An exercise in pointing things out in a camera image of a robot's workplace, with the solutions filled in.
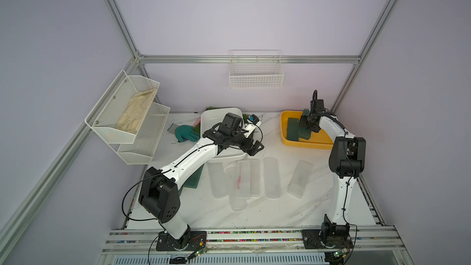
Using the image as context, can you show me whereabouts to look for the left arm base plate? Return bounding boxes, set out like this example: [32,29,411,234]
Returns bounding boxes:
[155,231,207,252]

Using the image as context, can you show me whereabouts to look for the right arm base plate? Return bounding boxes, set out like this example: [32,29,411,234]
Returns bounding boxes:
[301,229,353,249]

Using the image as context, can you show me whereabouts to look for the white wire wall basket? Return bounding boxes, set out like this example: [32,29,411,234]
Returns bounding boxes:
[229,50,284,90]

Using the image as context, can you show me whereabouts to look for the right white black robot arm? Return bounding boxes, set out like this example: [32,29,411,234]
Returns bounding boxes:
[299,94,366,240]

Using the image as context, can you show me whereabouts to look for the beige cloth in shelf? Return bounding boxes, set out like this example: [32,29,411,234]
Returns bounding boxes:
[115,88,157,134]

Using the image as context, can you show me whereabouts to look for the pink object behind box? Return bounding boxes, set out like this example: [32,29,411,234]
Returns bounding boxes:
[193,117,201,127]

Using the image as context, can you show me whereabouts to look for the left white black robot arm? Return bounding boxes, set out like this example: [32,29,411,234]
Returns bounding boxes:
[138,113,264,241]

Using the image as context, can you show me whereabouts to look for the yellow plastic storage box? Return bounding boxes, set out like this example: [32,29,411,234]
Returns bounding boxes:
[280,110,334,150]

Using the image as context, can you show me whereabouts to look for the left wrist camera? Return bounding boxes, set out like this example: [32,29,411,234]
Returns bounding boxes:
[244,114,261,137]

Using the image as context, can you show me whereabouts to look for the lower white mesh shelf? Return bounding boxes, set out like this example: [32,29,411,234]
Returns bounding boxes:
[115,103,170,165]

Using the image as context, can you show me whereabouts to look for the green artificial grass mat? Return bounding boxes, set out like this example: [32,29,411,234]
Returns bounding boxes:
[201,107,250,127]

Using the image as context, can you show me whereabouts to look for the green rubber glove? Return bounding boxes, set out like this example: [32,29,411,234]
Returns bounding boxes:
[168,123,200,143]

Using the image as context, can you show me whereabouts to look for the white mesh shelf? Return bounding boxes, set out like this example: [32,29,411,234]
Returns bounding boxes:
[85,71,159,144]
[115,103,170,165]

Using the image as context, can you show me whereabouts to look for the upper white mesh shelf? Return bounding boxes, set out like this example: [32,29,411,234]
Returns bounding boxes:
[85,71,159,144]

